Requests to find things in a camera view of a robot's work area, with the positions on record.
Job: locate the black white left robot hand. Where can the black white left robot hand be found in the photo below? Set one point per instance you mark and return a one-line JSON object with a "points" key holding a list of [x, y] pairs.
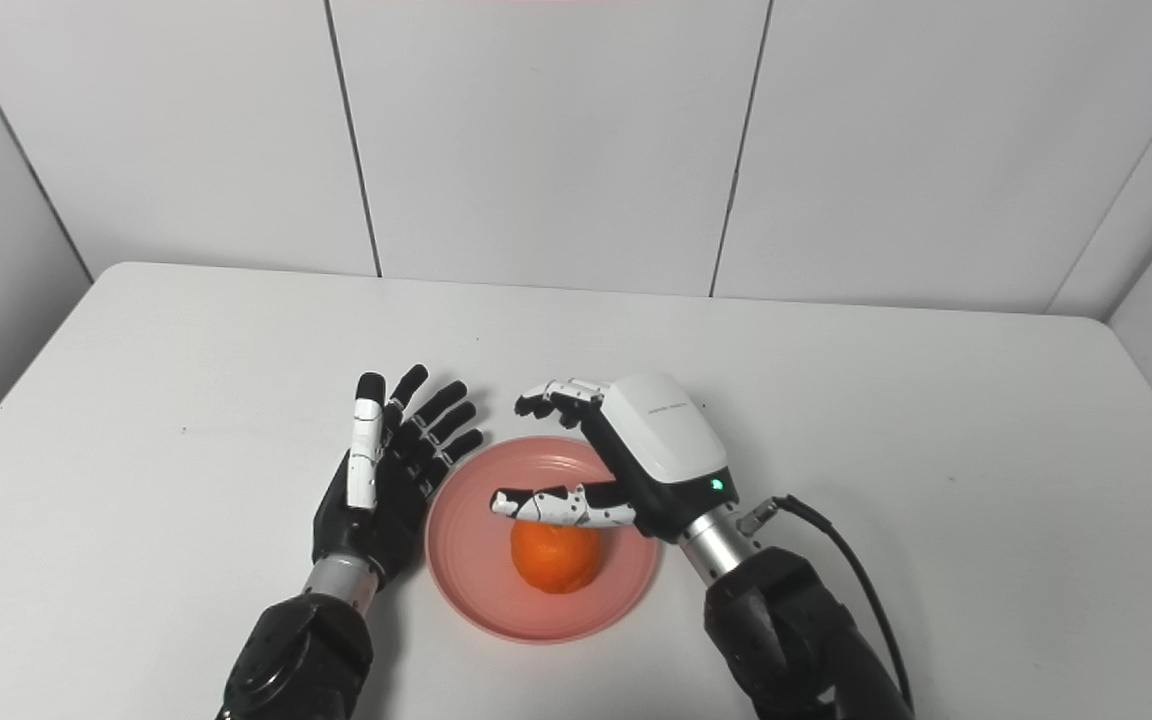
{"points": [[381, 520]]}

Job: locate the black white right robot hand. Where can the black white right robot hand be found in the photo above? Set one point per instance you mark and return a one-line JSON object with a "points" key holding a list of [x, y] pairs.
{"points": [[661, 440]]}

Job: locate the pink round plate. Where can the pink round plate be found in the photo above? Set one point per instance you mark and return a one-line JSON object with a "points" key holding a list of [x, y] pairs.
{"points": [[471, 570]]}

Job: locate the orange fruit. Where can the orange fruit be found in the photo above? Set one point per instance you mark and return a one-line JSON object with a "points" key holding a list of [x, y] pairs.
{"points": [[556, 560]]}

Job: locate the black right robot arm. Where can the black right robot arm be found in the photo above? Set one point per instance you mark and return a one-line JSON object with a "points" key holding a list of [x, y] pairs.
{"points": [[786, 640]]}

